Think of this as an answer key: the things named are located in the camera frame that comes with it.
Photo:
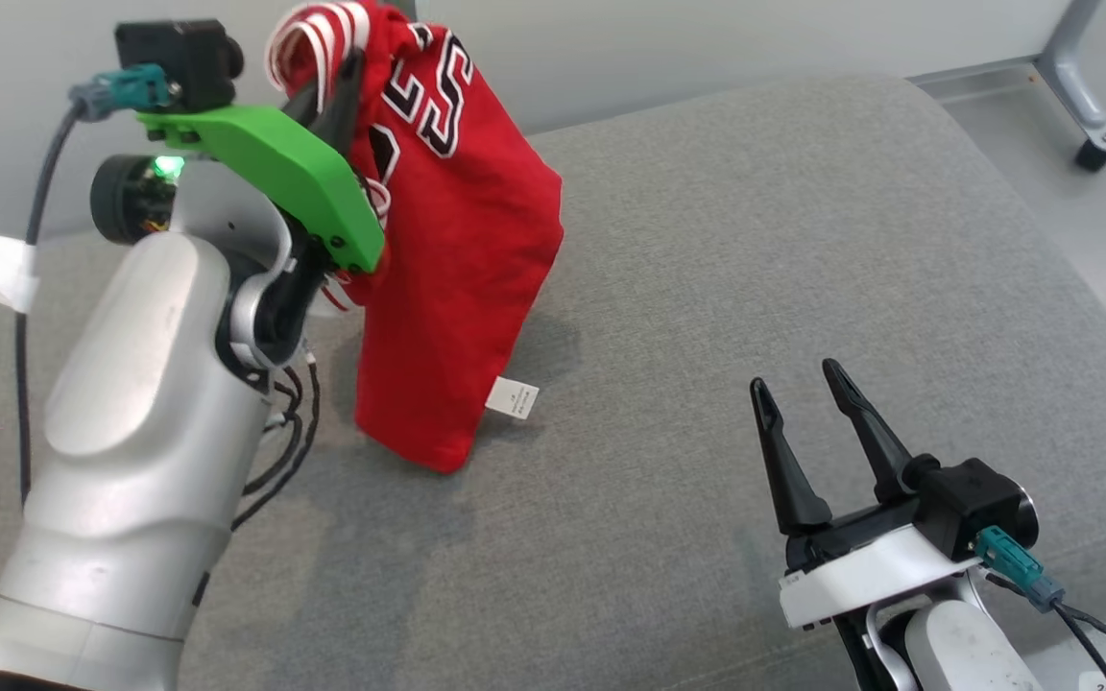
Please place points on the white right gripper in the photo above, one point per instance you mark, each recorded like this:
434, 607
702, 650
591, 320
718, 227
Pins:
870, 576

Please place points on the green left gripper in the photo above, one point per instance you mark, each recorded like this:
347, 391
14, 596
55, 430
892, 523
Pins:
294, 173

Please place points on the red jersey with care tag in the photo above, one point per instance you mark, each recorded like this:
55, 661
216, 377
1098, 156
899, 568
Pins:
457, 288

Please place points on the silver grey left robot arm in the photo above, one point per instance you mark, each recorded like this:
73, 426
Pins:
131, 432

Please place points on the black caster wheel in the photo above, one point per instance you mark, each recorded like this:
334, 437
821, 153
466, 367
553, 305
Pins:
1095, 155

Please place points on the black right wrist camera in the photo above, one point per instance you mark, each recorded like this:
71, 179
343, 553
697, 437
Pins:
966, 499

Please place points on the grey metal frame leg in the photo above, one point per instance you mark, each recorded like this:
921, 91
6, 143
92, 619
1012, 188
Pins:
1059, 48

